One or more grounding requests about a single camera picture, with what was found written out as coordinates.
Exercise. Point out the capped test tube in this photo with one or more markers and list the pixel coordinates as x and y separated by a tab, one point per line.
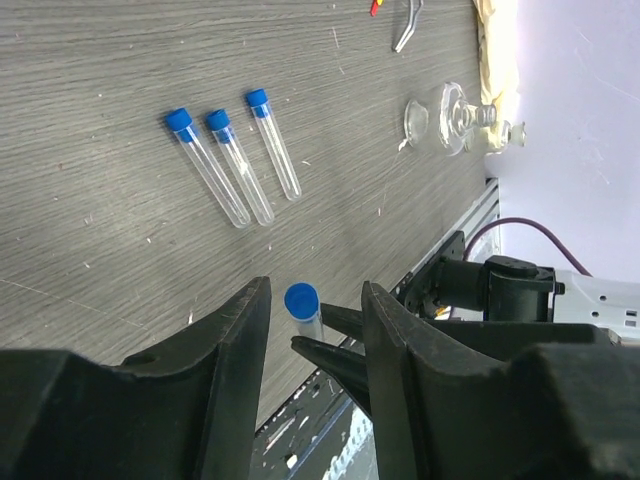
260	107
180	122
221	128

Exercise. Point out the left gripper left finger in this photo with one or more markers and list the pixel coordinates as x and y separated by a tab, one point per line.
184	408

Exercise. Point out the green rainbow spoon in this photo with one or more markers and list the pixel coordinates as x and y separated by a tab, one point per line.
375	5

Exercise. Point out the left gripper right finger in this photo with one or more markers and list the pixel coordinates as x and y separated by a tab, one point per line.
442	410

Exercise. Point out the clear test tube blue cap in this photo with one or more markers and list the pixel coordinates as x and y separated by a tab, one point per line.
303	304

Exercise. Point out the cream cloth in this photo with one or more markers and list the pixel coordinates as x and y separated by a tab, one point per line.
499	73

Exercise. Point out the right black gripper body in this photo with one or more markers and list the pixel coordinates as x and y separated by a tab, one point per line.
504	340

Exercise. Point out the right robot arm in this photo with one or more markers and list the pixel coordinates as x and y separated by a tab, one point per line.
501	289

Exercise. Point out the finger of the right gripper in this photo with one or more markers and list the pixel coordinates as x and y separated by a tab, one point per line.
347	368
344	320

